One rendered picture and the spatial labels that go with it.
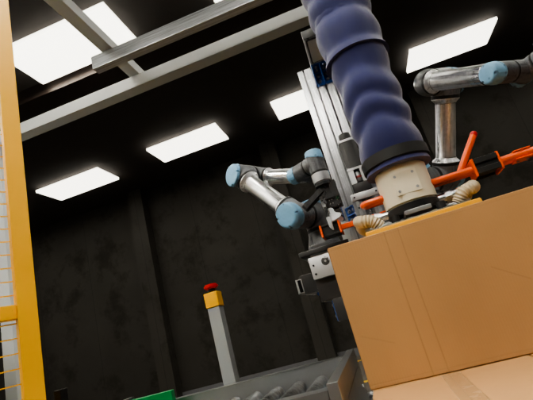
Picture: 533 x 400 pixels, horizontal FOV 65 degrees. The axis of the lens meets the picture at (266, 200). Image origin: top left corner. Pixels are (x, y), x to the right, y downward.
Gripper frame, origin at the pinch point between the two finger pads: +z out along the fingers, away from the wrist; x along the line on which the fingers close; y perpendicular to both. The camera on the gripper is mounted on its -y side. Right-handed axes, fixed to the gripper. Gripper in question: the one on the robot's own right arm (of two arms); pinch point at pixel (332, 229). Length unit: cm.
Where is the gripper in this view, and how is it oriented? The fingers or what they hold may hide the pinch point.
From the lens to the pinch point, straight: 171.7
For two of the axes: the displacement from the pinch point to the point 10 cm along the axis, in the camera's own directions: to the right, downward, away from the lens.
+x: 2.9, 2.1, 9.3
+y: 9.2, -3.2, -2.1
